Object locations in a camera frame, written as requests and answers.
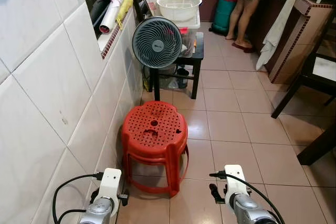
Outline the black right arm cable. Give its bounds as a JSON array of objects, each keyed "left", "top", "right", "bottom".
[{"left": 209, "top": 171, "right": 287, "bottom": 224}]

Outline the green gas cylinder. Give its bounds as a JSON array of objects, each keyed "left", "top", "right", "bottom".
[{"left": 213, "top": 0, "right": 238, "bottom": 34}]

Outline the dark wooden table leg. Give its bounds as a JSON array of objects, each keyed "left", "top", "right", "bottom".
[{"left": 297, "top": 124, "right": 336, "bottom": 166}]

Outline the grey pedestal fan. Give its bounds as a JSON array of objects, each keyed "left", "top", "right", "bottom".
[{"left": 132, "top": 17, "right": 183, "bottom": 101}]

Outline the white plastic basin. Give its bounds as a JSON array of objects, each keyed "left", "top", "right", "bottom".
[{"left": 156, "top": 0, "right": 203, "bottom": 22}]

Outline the white paper roll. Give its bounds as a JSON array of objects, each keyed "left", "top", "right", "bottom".
[{"left": 100, "top": 0, "right": 131, "bottom": 34}]

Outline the white plastic box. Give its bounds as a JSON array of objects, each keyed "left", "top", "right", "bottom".
[{"left": 173, "top": 10, "right": 202, "bottom": 30}]

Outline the yellow cloth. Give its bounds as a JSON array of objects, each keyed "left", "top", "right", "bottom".
[{"left": 117, "top": 0, "right": 134, "bottom": 23}]

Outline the black side table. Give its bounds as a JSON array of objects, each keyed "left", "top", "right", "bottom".
[{"left": 150, "top": 31, "right": 204, "bottom": 100}]

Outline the brown tiled counter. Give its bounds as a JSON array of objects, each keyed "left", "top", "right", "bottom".
[{"left": 252, "top": 0, "right": 336, "bottom": 84}]

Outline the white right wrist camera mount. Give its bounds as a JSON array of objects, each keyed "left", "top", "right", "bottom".
[{"left": 224, "top": 165, "right": 248, "bottom": 198}]

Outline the red plastic stool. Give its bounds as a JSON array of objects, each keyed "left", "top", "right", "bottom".
[{"left": 121, "top": 101, "right": 190, "bottom": 197}]

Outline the red floor mat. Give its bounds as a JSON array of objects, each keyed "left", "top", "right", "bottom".
[{"left": 231, "top": 40, "right": 256, "bottom": 53}]

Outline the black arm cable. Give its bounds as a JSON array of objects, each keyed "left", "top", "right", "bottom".
[
  {"left": 209, "top": 171, "right": 287, "bottom": 224},
  {"left": 52, "top": 172, "right": 104, "bottom": 224}
]

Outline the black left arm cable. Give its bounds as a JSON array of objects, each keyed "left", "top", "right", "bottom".
[{"left": 52, "top": 172, "right": 104, "bottom": 224}]

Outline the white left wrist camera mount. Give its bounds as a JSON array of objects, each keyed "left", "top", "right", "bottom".
[{"left": 97, "top": 168, "right": 122, "bottom": 205}]

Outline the white hanging cloth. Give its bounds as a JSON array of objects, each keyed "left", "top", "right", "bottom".
[{"left": 256, "top": 0, "right": 308, "bottom": 71}]

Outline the clear plastic bag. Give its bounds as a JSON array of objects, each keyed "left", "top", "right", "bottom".
[{"left": 156, "top": 66, "right": 193, "bottom": 90}]

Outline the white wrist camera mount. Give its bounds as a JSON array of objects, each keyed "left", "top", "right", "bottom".
[
  {"left": 97, "top": 168, "right": 122, "bottom": 205},
  {"left": 224, "top": 165, "right": 248, "bottom": 198}
]

